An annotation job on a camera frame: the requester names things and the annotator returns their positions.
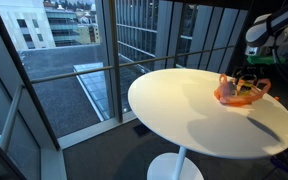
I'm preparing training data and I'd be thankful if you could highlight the orange plastic bag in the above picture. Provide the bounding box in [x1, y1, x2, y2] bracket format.
[213, 73, 272, 108]

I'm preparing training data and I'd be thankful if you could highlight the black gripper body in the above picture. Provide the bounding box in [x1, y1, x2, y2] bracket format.
[239, 63, 270, 78]

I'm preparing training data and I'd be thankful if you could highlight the dark floor vent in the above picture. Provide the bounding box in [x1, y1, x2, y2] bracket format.
[132, 123, 153, 138]

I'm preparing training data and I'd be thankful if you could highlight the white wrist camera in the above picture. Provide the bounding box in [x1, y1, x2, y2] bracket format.
[244, 44, 261, 57]

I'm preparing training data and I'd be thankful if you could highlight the grey and white small box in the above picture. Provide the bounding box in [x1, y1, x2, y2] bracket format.
[227, 80, 238, 97]

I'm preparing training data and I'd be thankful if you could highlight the long metal window handrail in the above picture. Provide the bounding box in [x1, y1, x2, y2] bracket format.
[29, 45, 236, 85]

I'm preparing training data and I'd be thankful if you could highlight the green gripper mount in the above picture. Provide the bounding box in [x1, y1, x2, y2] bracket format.
[246, 54, 287, 66]

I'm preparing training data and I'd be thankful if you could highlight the short metal window handrail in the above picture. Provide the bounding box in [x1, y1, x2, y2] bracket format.
[0, 84, 25, 152]

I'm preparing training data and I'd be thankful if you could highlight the grey window mullion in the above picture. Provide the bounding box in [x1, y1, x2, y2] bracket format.
[95, 0, 124, 124]

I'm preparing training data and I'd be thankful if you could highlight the white round table base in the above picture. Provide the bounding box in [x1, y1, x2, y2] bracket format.
[146, 152, 205, 180]

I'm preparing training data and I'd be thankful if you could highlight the yellow and brown bottle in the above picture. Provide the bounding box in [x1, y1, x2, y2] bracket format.
[239, 75, 256, 98]

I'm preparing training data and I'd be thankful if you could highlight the white table pedestal pole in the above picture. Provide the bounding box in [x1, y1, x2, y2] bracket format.
[171, 145, 188, 180]

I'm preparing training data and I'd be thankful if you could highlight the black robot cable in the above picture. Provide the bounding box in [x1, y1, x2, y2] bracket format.
[271, 46, 288, 92]

